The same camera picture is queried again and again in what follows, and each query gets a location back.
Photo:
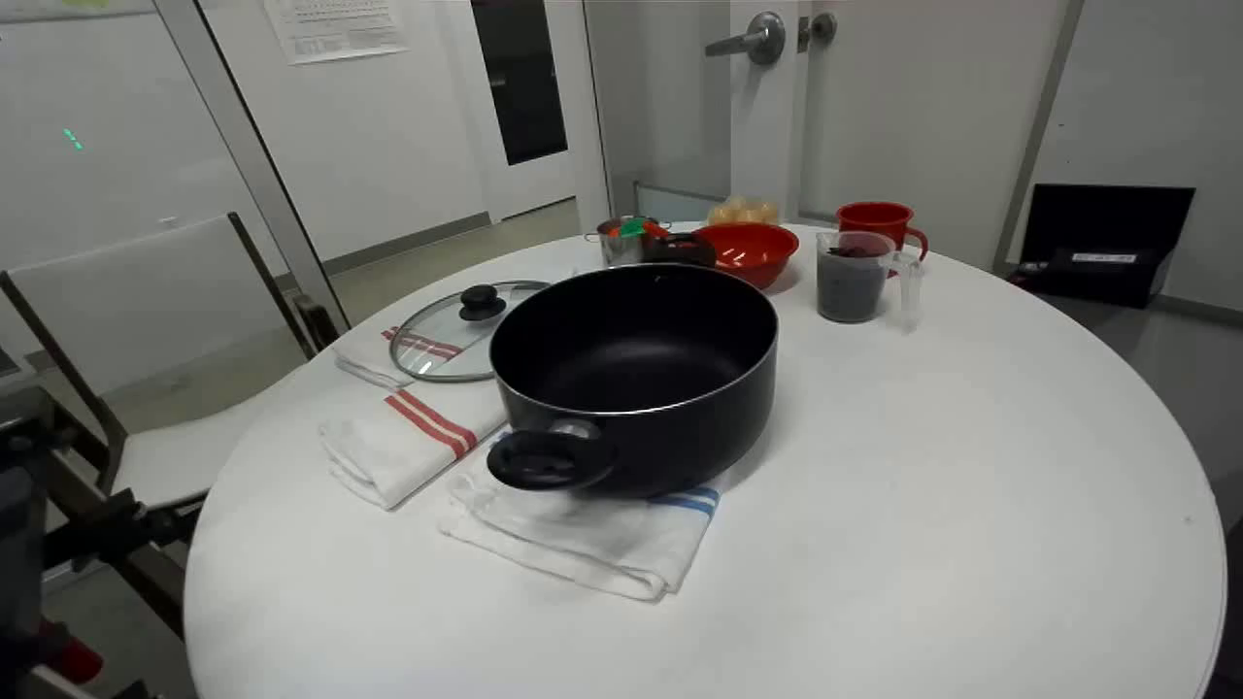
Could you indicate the glass lid with black knob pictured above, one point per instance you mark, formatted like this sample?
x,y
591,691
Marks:
x,y
448,338

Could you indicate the large black cooking pot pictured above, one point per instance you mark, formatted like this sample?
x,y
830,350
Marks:
x,y
636,381

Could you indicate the small jar with colourful items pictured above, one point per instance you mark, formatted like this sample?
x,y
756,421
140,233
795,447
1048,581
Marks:
x,y
631,237

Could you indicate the red plastic bowl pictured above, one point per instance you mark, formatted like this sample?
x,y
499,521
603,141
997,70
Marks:
x,y
752,251

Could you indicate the yellowish food behind bowl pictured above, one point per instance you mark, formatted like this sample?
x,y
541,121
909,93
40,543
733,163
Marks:
x,y
745,211

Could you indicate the white towel with blue stripe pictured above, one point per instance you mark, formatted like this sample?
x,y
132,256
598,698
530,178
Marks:
x,y
628,550

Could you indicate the white towel with red stripes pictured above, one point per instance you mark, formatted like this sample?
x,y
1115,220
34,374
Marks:
x,y
405,434

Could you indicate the clear measuring cup dark liquid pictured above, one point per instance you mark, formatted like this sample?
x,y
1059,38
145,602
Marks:
x,y
862,275

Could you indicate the red mug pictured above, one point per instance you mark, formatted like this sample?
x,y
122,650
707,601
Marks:
x,y
879,225

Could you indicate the open black case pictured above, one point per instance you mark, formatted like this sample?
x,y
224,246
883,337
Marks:
x,y
1099,241

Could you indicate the silver door lever handle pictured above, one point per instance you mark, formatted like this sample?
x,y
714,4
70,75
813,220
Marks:
x,y
761,39

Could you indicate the paper notice on wall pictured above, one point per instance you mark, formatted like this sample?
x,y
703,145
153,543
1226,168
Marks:
x,y
335,30

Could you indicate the white chair with dark frame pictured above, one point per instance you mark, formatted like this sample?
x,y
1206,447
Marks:
x,y
130,319

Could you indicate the black camera tripod stand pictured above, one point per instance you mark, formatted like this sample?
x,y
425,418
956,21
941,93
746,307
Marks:
x,y
52,517

